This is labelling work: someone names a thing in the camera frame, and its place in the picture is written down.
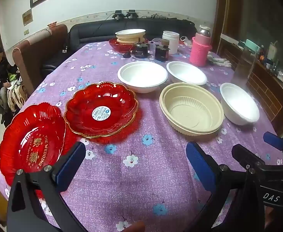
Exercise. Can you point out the wall plaque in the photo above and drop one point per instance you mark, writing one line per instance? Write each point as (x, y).
(27, 17)

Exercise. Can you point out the red gold-rimmed plastic plate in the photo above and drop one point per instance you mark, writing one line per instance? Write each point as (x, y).
(83, 111)

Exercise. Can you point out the small red bowl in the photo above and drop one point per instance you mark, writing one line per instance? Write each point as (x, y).
(52, 24)

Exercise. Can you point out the pink thermos bottle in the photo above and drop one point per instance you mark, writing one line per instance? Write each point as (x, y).
(200, 50)

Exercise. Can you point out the dark jar with cork lid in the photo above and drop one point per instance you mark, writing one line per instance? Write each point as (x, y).
(162, 52)

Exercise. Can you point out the wall power outlet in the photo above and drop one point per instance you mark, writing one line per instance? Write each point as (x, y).
(26, 32)

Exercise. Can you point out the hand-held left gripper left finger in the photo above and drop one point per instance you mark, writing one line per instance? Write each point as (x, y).
(69, 166)

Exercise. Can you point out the white plastic jar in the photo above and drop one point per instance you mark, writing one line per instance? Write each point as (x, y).
(171, 40)

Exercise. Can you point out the green cloth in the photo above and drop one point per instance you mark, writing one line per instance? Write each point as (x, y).
(13, 76)

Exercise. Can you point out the white kettle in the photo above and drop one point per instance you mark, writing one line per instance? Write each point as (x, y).
(272, 50)

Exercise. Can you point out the patterned blanket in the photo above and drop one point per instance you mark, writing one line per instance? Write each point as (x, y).
(17, 96)

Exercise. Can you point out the brown armchair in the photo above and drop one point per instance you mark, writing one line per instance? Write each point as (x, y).
(35, 53)

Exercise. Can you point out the red printed plastic plate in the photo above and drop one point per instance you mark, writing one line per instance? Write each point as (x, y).
(23, 135)

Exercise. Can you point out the black round jar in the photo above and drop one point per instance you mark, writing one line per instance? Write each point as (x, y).
(140, 50)

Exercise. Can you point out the white work gloves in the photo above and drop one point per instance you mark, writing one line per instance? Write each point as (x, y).
(220, 61)

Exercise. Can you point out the black leather sofa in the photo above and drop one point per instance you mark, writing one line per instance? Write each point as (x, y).
(95, 32)

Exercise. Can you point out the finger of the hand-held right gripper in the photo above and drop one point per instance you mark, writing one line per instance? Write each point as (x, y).
(245, 156)
(273, 139)

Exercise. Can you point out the white foam bowl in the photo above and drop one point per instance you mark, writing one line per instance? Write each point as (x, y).
(238, 101)
(185, 71)
(141, 73)

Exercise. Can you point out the teal box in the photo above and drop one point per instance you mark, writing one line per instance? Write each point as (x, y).
(251, 44)

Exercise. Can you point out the black device on sofa back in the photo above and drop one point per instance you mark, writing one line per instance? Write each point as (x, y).
(118, 14)
(131, 14)

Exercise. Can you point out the purple floral tablecloth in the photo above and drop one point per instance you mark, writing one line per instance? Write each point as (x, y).
(136, 174)

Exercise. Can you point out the wooden cabinet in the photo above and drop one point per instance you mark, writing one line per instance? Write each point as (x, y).
(262, 84)

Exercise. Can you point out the clear glass cup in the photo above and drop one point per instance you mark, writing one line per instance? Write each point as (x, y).
(153, 46)

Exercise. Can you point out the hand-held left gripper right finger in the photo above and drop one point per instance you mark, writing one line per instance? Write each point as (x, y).
(200, 164)

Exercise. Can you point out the person's left hand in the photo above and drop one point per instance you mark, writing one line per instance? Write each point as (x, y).
(134, 227)

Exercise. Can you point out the black shoulder bag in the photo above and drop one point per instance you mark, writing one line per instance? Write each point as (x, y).
(65, 48)

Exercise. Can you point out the beige ribbed plastic bowl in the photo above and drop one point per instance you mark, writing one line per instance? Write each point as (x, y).
(192, 106)

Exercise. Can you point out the small black object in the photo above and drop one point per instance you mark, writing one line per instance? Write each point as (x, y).
(127, 55)

